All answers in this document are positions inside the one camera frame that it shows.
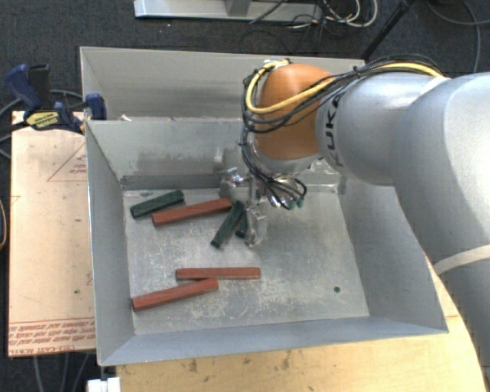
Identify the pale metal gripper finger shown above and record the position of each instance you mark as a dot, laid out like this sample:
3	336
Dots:
261	229
251	231

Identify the dark green flat block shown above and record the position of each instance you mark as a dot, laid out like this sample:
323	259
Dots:
227	227
157	204

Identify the red-brown flat block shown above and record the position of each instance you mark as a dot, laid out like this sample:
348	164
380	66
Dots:
218	273
175	295
192	212

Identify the grey metal bin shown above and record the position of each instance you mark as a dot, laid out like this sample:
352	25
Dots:
294	268

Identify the brown cardboard board red print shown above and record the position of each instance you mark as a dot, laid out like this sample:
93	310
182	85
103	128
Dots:
49	239

